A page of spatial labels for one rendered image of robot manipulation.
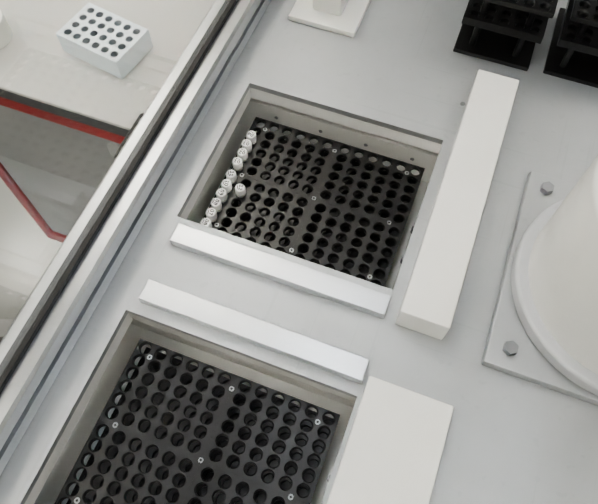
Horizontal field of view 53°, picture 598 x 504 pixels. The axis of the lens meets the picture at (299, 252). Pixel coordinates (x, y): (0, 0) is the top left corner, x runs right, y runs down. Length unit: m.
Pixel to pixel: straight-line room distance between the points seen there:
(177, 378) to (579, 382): 0.38
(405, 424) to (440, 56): 0.46
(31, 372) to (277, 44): 0.48
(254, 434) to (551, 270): 0.32
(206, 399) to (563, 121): 0.51
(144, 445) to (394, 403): 0.24
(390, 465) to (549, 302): 0.20
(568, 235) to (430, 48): 0.36
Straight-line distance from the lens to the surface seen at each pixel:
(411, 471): 0.56
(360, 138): 0.78
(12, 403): 0.58
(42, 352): 0.58
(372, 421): 0.56
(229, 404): 0.62
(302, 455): 0.61
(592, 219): 0.50
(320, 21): 0.82
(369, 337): 0.59
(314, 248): 0.68
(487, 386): 0.60
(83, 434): 0.71
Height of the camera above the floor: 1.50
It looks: 63 degrees down
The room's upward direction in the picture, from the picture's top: straight up
